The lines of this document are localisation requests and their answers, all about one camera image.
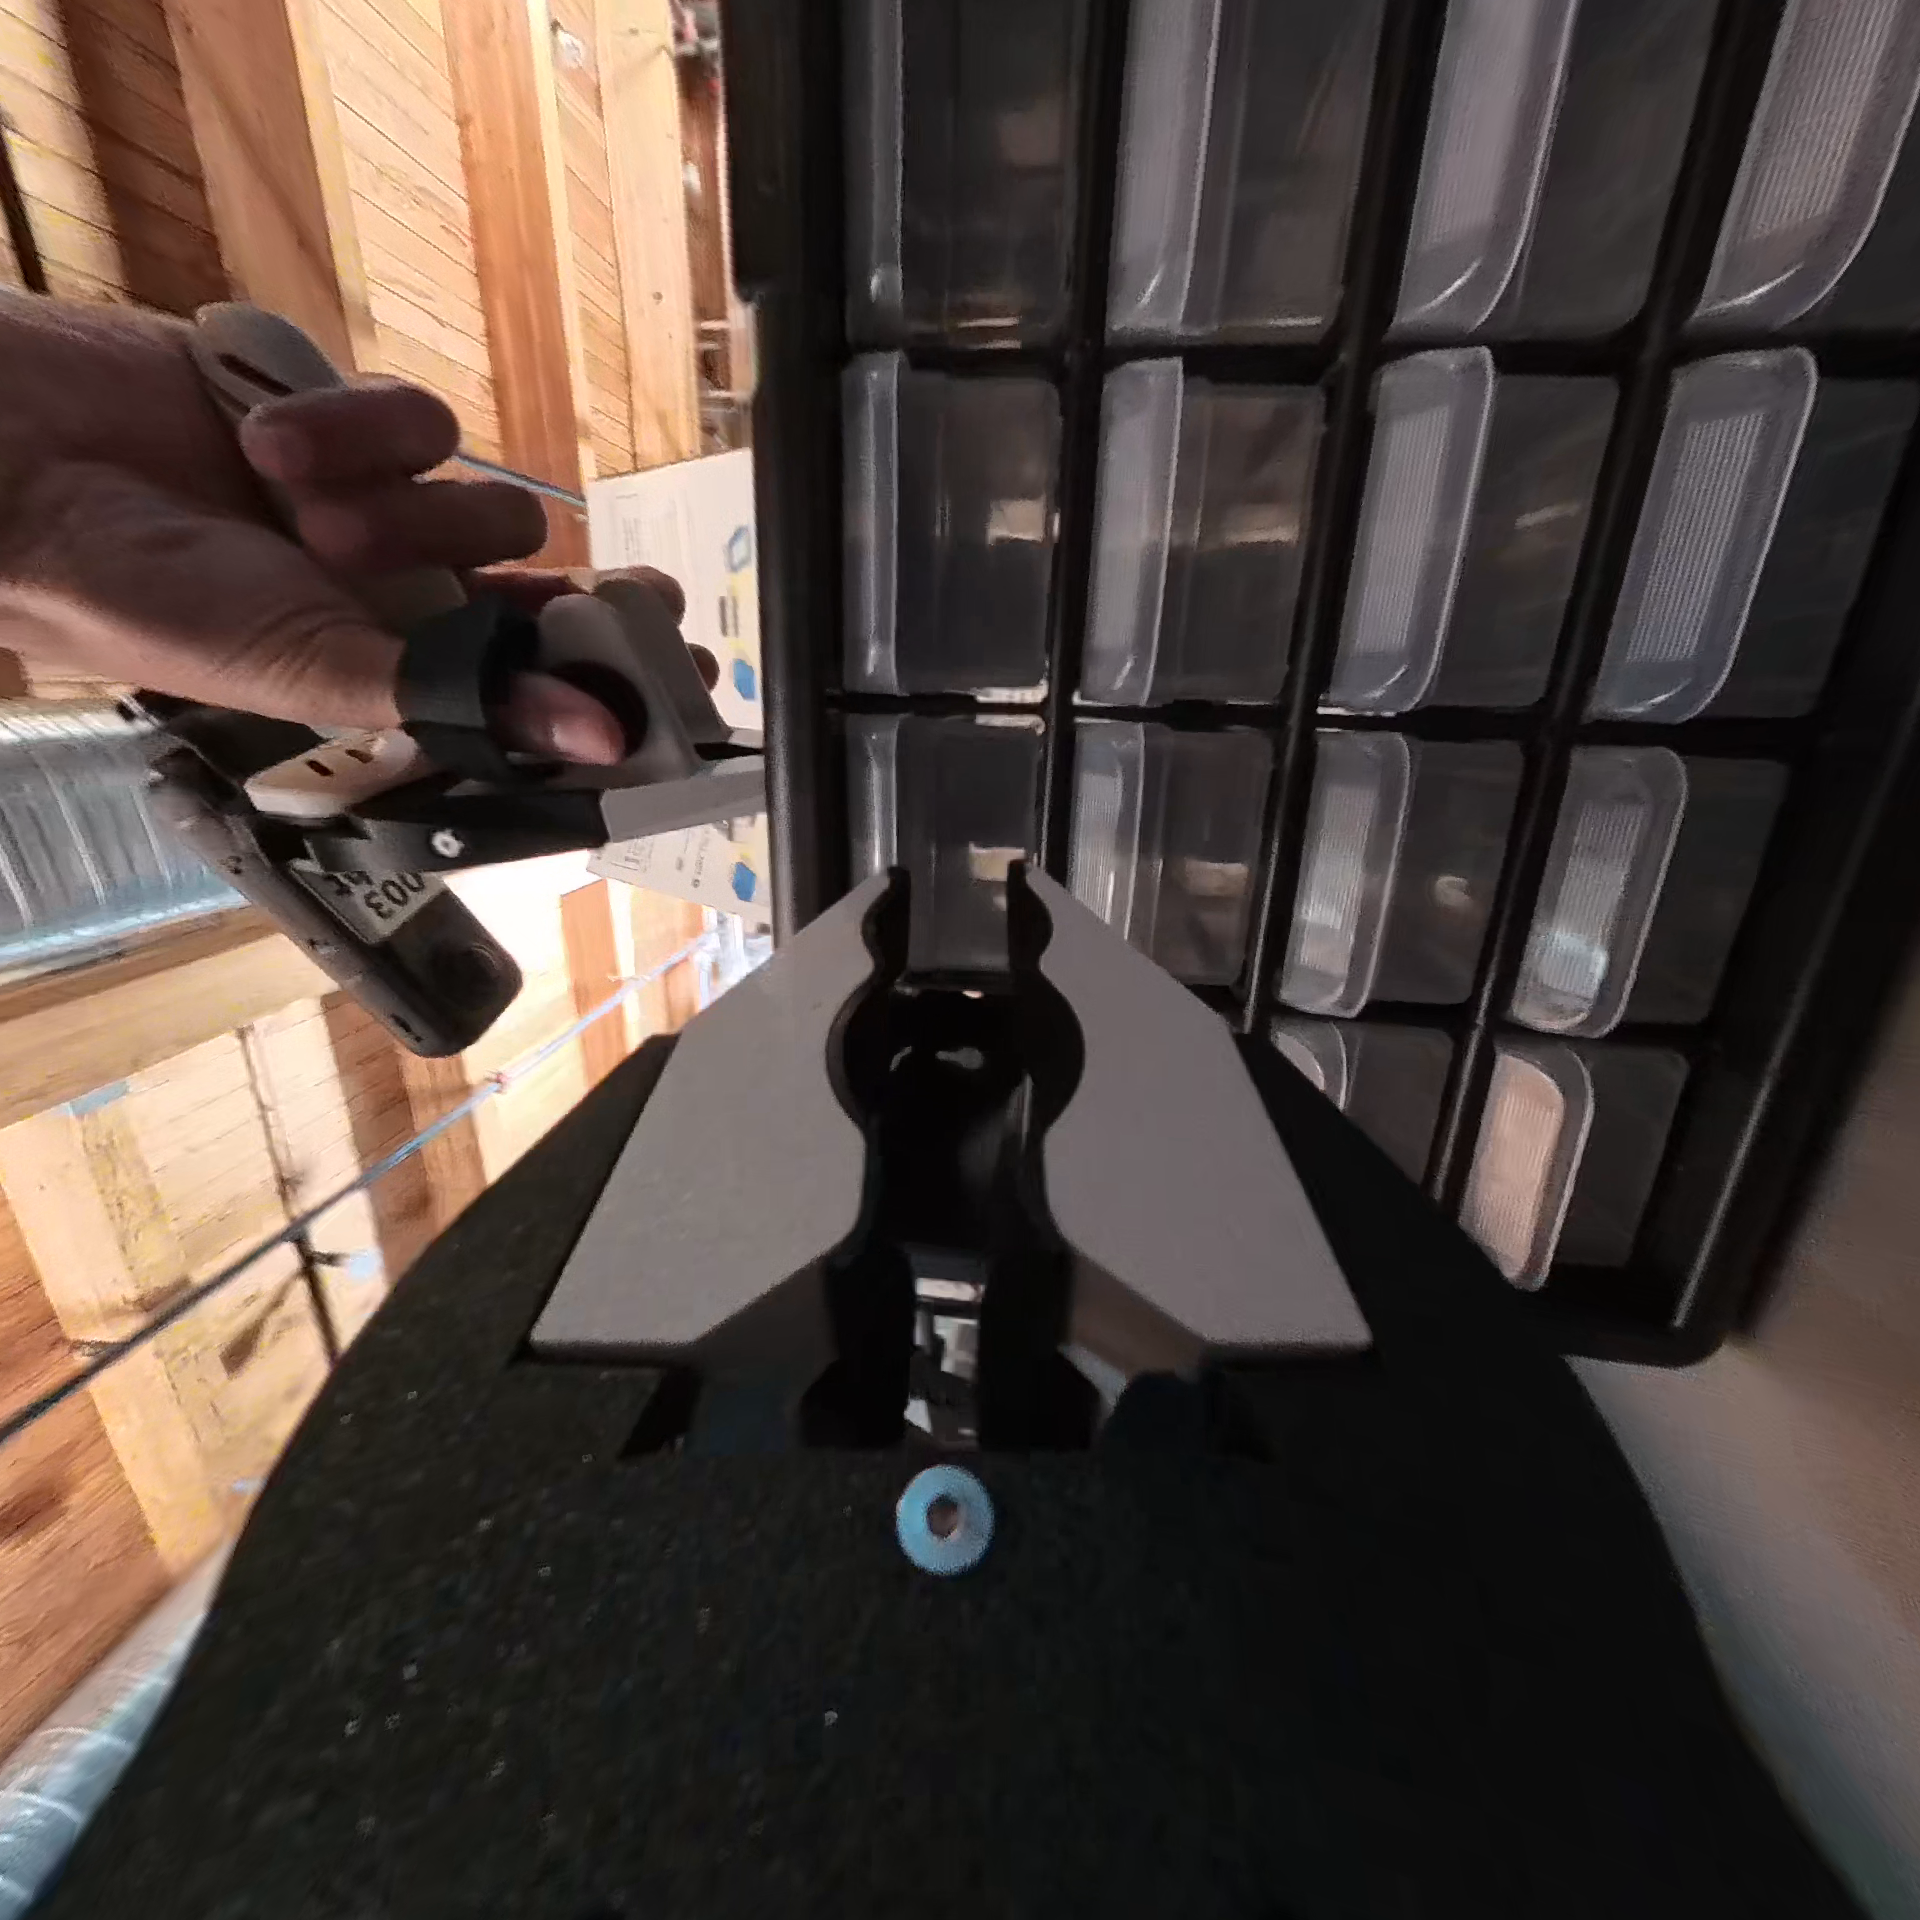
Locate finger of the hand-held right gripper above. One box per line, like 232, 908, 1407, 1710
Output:
598, 755, 769, 846

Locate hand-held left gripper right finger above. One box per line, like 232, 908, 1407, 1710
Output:
1005, 860, 1375, 1370

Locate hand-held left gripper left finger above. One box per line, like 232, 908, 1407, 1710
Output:
527, 865, 913, 1370

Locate black drawer cabinet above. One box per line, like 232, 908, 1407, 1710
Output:
724, 0, 1920, 1370

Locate group of clear cabinet drawers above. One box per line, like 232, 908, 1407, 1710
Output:
839, 0, 1920, 1291

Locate person's right hand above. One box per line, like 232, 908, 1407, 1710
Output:
0, 289, 724, 769

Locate white instruction poster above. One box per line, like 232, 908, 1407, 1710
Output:
582, 448, 776, 944

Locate silver ribbed duct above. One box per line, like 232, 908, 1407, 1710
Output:
0, 696, 265, 985

